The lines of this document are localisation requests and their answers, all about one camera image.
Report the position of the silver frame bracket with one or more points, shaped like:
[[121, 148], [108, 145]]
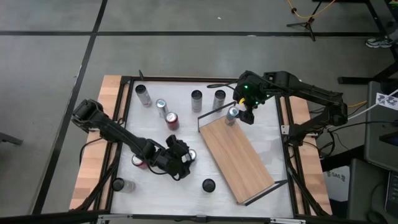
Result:
[[284, 129]]

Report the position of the black aluminium table frame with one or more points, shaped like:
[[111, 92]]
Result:
[[287, 174]]

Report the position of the grey computer desk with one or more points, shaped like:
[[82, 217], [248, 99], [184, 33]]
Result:
[[379, 140]]

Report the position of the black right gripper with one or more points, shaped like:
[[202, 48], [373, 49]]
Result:
[[252, 90]]

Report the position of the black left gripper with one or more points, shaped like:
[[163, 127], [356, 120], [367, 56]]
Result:
[[171, 160]]

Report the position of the white printed bag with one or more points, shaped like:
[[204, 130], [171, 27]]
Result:
[[335, 183]]

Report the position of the wooden shelf with black frame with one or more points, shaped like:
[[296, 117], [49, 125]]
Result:
[[236, 155]]

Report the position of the black tripod stand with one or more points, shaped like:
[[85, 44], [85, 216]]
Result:
[[306, 23]]

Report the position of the red cola can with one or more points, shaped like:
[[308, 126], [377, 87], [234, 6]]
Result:
[[136, 161], [172, 121]]

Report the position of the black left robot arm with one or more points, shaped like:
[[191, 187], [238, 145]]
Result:
[[109, 127]]

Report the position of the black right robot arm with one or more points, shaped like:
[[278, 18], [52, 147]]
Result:
[[311, 90]]

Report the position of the person's shoe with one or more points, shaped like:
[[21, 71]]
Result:
[[378, 42]]

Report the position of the blue silver energy drink can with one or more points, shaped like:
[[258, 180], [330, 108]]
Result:
[[231, 118], [193, 154], [162, 109]]

